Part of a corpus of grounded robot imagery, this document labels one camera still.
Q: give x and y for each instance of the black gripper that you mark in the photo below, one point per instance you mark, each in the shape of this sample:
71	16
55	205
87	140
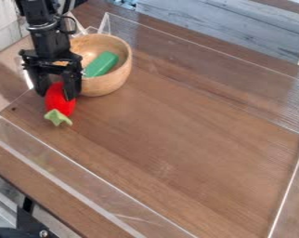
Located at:
50	57

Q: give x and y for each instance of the wooden bowl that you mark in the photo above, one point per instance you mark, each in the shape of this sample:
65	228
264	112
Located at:
89	46

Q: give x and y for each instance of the green rectangular block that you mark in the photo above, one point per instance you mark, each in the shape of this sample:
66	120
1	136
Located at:
101	64

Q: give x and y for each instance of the clear acrylic tray wall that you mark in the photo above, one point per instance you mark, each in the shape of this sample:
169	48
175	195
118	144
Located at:
178	151

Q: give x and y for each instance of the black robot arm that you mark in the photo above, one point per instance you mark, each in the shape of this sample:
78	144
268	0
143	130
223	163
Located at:
39	11

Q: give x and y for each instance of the black metal bracket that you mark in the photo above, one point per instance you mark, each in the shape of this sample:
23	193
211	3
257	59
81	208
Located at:
27	224

